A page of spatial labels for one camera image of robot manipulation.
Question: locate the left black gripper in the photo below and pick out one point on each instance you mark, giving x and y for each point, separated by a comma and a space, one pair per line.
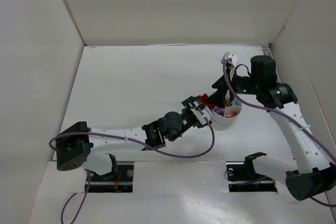
191, 107

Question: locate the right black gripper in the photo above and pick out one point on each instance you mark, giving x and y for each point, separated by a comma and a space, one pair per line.
223, 85

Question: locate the white divided round container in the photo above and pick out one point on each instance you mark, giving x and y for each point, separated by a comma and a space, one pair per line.
219, 121

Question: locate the red sloped lego piece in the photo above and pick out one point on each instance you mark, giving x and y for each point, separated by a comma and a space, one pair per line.
234, 114

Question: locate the purple lego block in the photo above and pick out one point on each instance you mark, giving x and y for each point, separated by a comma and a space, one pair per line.
217, 110

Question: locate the teal and red lego stack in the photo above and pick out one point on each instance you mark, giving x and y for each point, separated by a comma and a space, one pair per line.
202, 99

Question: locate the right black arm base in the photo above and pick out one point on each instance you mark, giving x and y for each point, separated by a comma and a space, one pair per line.
242, 178

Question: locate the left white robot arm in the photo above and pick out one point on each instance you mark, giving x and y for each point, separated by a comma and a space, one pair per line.
92, 149

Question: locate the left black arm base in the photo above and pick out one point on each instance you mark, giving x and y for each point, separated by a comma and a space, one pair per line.
118, 179

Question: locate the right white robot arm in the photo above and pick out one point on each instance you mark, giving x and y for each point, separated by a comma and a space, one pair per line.
314, 172

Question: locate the aluminium rail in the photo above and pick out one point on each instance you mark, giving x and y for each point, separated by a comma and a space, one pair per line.
266, 50

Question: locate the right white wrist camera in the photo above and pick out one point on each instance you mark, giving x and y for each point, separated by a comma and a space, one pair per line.
229, 62

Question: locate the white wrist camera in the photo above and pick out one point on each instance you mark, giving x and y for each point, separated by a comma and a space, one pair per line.
202, 114
229, 62

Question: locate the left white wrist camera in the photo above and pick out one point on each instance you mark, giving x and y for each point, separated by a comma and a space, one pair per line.
202, 114

